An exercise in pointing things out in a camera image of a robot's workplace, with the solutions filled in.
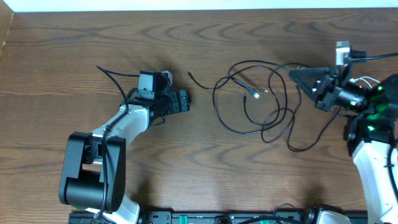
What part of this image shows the white USB cable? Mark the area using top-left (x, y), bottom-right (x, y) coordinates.
top-left (349, 76), bottom-right (381, 90)

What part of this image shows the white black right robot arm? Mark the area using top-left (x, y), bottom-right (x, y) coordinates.
top-left (289, 67), bottom-right (397, 223)

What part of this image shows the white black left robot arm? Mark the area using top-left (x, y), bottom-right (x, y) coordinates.
top-left (58, 70), bottom-right (190, 223)

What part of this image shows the light wooden side board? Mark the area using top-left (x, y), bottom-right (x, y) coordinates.
top-left (0, 0), bottom-right (14, 55)

